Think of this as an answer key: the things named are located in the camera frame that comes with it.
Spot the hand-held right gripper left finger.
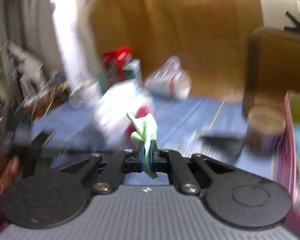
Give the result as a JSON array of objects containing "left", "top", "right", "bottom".
[{"left": 57, "top": 141, "right": 147, "bottom": 195}]

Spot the red box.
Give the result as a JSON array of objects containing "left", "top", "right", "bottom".
[{"left": 100, "top": 46, "right": 132, "bottom": 80}]

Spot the black stand base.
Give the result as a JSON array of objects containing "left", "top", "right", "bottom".
[{"left": 283, "top": 10, "right": 300, "bottom": 34}]

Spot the grey white object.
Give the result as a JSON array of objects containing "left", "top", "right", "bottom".
[{"left": 8, "top": 41, "right": 50, "bottom": 90}]

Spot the person's left hand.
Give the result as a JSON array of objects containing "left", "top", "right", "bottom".
[{"left": 1, "top": 155, "right": 19, "bottom": 195}]

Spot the green and white carton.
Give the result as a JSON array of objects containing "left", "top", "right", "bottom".
[{"left": 124, "top": 59, "right": 142, "bottom": 85}]

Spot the blue checked tablecloth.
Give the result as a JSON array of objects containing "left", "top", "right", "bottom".
[{"left": 31, "top": 96, "right": 287, "bottom": 188}]

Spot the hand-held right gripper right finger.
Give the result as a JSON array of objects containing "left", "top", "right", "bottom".
[{"left": 149, "top": 141, "right": 235, "bottom": 195}]

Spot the white tissue pack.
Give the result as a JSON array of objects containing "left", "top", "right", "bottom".
[{"left": 92, "top": 82, "right": 153, "bottom": 140}]

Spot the pink tin box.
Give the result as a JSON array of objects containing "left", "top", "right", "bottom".
[{"left": 276, "top": 91, "right": 300, "bottom": 230}]

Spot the round snack can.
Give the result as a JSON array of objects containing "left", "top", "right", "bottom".
[{"left": 246, "top": 106, "right": 287, "bottom": 153}]

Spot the bagged stack of paper cups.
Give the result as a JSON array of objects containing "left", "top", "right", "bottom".
[{"left": 144, "top": 56, "right": 192, "bottom": 99}]

